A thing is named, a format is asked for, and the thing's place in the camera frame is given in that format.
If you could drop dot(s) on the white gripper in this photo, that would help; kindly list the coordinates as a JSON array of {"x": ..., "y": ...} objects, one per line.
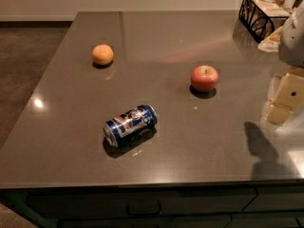
[{"x": 293, "y": 43}]

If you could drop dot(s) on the blue pepsi can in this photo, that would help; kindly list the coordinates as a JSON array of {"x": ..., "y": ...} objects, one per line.
[{"x": 124, "y": 129}]

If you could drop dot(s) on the red apple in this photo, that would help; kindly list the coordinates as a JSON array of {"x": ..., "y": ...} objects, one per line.
[{"x": 204, "y": 79}]

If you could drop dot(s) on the orange fruit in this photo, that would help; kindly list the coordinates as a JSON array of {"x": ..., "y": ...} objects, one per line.
[{"x": 102, "y": 55}]

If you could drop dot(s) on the black wire napkin holder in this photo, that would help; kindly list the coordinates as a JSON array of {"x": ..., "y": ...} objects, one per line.
[{"x": 263, "y": 17}]

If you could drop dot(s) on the dark cabinet drawer with handle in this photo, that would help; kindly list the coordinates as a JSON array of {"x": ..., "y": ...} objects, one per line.
[{"x": 141, "y": 203}]

